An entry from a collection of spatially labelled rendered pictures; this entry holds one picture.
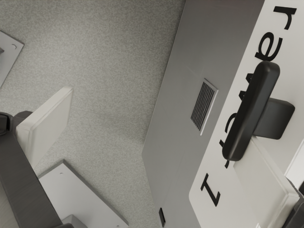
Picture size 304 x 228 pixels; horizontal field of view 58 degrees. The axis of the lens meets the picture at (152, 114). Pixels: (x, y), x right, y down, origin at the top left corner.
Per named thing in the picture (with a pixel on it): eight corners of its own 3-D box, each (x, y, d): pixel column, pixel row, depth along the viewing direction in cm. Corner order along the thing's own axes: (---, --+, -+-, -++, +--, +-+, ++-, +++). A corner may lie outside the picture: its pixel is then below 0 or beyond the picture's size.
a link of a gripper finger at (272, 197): (287, 193, 14) (301, 197, 14) (247, 133, 20) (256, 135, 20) (263, 237, 15) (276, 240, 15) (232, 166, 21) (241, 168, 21)
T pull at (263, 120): (218, 153, 21) (225, 163, 20) (258, 57, 18) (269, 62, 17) (258, 159, 22) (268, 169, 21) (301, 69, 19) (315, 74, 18)
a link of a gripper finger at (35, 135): (25, 181, 14) (10, 178, 14) (68, 125, 20) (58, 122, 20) (31, 129, 13) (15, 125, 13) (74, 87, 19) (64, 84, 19)
